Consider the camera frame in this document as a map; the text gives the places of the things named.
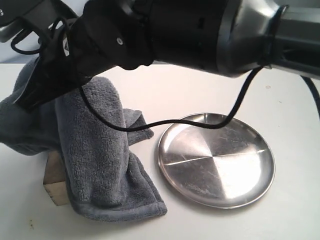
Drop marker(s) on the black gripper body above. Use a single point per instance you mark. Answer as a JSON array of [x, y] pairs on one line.
[[61, 65]]

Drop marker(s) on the grey fluffy towel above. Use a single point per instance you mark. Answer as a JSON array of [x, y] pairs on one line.
[[105, 181]]

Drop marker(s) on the wooden block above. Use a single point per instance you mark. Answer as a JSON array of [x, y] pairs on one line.
[[54, 180]]

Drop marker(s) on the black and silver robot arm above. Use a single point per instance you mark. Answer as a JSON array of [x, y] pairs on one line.
[[223, 37]]

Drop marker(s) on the round stainless steel plate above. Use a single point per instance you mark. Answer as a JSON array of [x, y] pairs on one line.
[[224, 168]]

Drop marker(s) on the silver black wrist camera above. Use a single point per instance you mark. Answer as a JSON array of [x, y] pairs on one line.
[[20, 15]]

